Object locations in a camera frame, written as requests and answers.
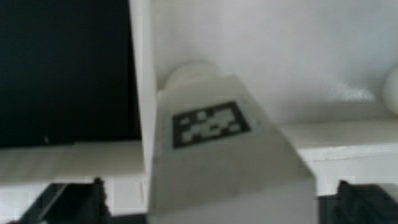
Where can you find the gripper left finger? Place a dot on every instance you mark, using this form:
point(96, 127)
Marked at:
point(69, 204)

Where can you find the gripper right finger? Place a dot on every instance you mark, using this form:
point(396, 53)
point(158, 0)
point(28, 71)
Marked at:
point(362, 204)

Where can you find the white table leg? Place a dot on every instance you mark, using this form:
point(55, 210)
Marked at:
point(229, 178)

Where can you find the white U-shaped fence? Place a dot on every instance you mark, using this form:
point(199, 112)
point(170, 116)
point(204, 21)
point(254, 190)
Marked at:
point(71, 164)

